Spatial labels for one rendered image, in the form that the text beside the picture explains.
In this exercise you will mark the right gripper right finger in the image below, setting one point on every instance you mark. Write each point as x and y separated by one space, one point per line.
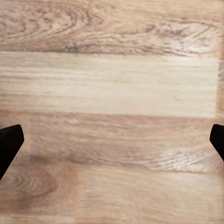
217 139

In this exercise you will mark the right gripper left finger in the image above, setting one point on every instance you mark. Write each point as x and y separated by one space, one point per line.
11 140

